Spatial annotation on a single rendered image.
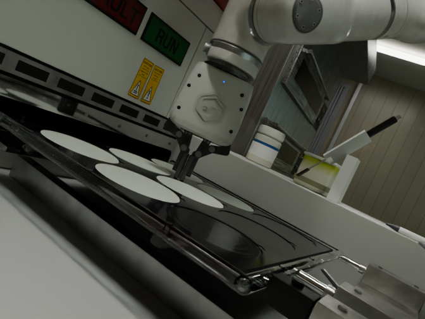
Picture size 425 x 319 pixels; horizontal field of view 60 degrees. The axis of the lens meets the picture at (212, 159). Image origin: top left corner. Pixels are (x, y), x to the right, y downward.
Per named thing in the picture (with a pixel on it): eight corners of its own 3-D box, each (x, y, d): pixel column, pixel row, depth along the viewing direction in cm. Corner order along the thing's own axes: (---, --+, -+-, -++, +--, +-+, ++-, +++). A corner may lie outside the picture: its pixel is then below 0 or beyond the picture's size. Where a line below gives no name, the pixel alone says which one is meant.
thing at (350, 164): (305, 188, 65) (338, 120, 64) (311, 190, 69) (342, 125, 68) (338, 204, 62) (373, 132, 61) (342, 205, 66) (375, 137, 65)
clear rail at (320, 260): (226, 289, 25) (235, 271, 25) (332, 256, 58) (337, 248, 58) (243, 301, 25) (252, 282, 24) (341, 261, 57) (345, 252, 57)
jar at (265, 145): (240, 156, 92) (256, 121, 92) (251, 160, 98) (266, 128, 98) (264, 167, 89) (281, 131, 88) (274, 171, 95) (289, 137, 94)
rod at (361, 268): (335, 259, 56) (339, 252, 56) (337, 259, 58) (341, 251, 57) (364, 276, 54) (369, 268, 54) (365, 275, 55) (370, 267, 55)
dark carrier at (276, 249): (6, 120, 44) (7, 116, 44) (171, 164, 74) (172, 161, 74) (237, 278, 27) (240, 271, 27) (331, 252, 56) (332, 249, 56)
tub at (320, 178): (289, 180, 75) (304, 149, 74) (304, 186, 80) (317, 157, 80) (322, 195, 70) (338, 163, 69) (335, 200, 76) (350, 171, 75)
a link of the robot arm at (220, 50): (207, 32, 50) (197, 52, 50) (265, 59, 50) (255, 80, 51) (207, 47, 59) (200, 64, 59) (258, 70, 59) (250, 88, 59)
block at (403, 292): (360, 280, 53) (369, 262, 53) (363, 278, 56) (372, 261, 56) (418, 313, 49) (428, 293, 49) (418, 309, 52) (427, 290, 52)
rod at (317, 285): (287, 278, 35) (293, 264, 35) (291, 276, 37) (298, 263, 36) (332, 306, 33) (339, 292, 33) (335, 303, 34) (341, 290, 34)
